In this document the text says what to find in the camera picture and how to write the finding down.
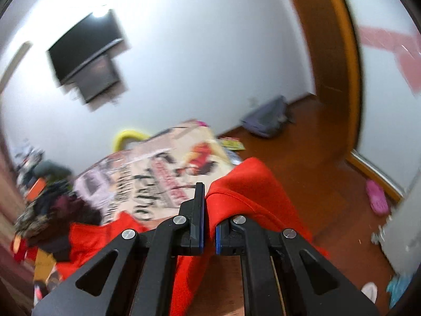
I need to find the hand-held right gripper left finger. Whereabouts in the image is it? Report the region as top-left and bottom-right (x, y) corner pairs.
(31, 182), (206, 316)

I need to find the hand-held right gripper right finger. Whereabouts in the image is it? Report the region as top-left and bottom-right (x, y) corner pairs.
(215, 215), (380, 316)

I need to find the red garment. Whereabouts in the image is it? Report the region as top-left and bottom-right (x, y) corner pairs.
(56, 157), (329, 316)

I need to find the pile of dark clothes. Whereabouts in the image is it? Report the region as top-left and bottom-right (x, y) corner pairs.
(15, 160), (102, 260)

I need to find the bed with printed cover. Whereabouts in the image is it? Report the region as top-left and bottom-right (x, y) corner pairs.
(74, 122), (244, 228)

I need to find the green yellow packet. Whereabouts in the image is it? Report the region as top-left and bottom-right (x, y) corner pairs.
(219, 136), (245, 152)

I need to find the yellow plastic hoop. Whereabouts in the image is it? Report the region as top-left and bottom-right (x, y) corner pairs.
(113, 130), (152, 154)

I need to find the grey backpack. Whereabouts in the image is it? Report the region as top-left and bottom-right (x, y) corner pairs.
(240, 95), (295, 139)

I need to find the yellow cardboard box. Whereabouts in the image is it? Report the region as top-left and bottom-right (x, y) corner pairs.
(34, 248), (63, 285)

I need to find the white slipper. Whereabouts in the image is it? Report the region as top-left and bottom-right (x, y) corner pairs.
(361, 281), (379, 303)

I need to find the pink slipper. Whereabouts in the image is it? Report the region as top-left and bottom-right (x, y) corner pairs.
(366, 179), (390, 217)

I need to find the teal cloth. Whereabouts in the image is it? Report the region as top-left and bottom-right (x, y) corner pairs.
(385, 273), (412, 308)

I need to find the white cabinet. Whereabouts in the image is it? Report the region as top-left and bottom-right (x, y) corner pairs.
(372, 178), (421, 277)

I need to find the wooden door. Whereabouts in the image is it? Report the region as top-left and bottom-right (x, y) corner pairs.
(279, 0), (365, 159)

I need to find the pink paper decoration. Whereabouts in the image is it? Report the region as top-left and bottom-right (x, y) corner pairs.
(358, 24), (421, 96)

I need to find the red cloth strap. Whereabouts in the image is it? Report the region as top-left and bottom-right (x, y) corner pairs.
(10, 235), (37, 262)

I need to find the black wall television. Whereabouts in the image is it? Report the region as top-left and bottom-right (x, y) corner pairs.
(46, 8), (127, 104)

